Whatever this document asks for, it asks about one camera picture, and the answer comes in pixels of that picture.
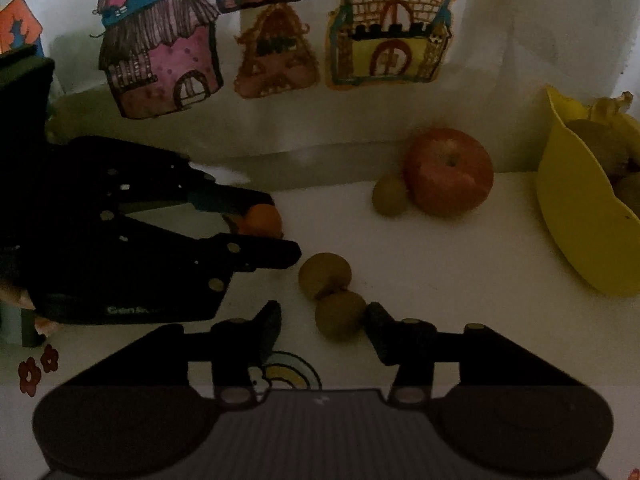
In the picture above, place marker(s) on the kiwi with sticker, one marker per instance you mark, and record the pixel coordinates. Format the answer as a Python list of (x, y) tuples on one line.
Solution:
[(595, 142)]

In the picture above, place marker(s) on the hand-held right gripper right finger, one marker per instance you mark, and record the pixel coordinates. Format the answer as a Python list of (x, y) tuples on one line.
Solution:
[(377, 330)]

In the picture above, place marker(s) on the ripe yellow banana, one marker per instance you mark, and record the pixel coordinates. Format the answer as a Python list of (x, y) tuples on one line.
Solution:
[(617, 115)]

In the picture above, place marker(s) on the large red apple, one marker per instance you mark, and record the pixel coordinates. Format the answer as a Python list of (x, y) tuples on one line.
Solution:
[(447, 180)]

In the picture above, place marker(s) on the pink house drawing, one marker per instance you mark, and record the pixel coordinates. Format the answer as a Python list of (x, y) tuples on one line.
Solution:
[(160, 50)]

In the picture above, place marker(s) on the yellow plastic bowl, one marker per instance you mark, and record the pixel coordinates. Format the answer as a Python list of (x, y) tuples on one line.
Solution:
[(575, 220)]

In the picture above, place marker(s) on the tangerine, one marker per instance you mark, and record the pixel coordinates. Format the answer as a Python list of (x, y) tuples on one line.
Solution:
[(262, 221)]

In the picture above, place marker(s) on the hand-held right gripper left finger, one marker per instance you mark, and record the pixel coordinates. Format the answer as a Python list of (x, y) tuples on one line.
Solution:
[(272, 327)]

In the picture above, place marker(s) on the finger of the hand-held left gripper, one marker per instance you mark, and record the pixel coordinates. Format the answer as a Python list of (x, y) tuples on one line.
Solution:
[(220, 199), (260, 254)]

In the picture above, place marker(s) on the orange blue drawing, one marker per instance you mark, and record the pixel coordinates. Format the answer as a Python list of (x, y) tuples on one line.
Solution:
[(17, 27)]

